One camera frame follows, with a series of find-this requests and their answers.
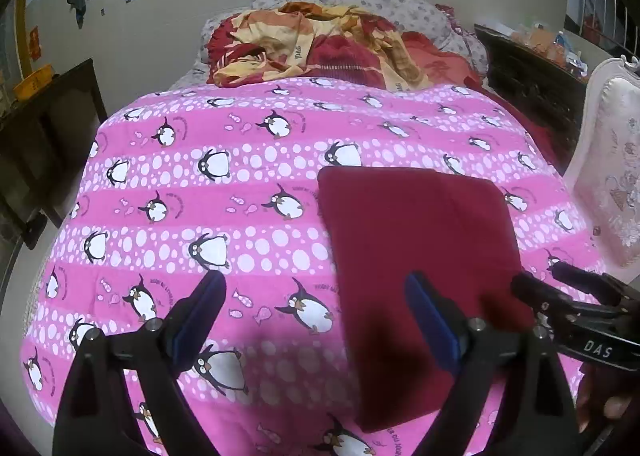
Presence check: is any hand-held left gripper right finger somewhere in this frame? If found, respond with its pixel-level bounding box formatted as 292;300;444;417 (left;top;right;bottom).
404;271;583;456

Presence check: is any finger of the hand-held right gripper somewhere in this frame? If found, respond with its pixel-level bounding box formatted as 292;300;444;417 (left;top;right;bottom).
510;271;583;323
551;260;627;298

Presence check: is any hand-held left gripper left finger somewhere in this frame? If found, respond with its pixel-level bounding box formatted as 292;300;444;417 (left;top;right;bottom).
52;269;227;456

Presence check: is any maroon garment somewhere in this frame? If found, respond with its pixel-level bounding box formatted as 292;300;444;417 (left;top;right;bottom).
317;165;538;434

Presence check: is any person's right hand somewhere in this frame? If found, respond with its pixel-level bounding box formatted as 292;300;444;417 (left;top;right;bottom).
575;365;640;437

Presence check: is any pink penguin print blanket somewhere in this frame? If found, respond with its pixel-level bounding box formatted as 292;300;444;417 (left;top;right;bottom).
20;76;608;456

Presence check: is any white upholstered chair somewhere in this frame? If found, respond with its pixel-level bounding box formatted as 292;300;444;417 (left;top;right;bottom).
564;55;640;282

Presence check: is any dark wooden nightstand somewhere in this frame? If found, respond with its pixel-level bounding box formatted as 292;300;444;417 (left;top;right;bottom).
474;24;593;177

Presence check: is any dark wooden cabinet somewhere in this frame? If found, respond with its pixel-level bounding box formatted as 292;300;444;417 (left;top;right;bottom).
0;59;108;249

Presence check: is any orange packet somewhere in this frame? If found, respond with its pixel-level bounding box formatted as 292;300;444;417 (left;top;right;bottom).
529;29;557;56

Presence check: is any metal rack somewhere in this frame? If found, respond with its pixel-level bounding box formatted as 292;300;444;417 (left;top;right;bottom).
570;0;640;60

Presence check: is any yellow basket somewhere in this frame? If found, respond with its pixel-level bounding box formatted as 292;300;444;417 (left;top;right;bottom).
12;65;54;100

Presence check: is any red yellow floral quilt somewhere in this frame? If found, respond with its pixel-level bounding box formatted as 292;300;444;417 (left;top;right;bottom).
207;1;483;92

